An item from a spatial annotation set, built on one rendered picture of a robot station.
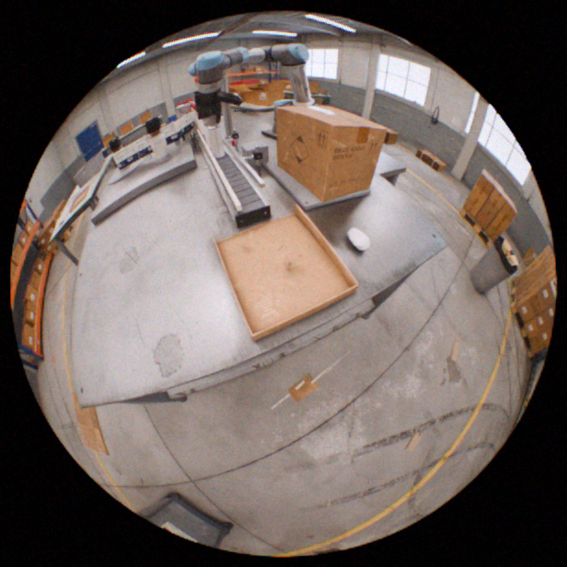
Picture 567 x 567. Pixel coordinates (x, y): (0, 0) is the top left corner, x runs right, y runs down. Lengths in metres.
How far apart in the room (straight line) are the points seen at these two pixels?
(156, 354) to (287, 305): 0.35
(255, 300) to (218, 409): 0.98
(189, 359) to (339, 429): 1.07
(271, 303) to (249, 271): 0.10
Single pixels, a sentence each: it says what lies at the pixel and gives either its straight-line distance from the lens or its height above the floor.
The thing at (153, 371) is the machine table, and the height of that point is 0.83.
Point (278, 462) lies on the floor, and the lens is 1.38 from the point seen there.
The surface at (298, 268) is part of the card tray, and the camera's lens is 0.49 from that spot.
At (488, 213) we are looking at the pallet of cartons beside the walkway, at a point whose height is 0.43.
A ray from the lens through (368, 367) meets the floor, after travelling 1.37.
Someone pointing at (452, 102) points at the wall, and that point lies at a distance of 5.94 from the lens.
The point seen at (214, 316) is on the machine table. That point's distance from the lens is 0.47.
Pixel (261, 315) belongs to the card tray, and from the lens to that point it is 0.44.
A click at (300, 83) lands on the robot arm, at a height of 1.22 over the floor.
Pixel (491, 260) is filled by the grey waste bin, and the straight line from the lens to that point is 2.36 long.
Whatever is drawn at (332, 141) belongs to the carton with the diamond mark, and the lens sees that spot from 0.55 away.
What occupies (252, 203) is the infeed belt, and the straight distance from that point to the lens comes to 0.60.
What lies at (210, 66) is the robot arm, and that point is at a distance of 0.63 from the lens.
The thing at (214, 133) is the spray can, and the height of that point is 1.02.
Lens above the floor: 1.25
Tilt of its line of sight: 62 degrees down
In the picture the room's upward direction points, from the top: straight up
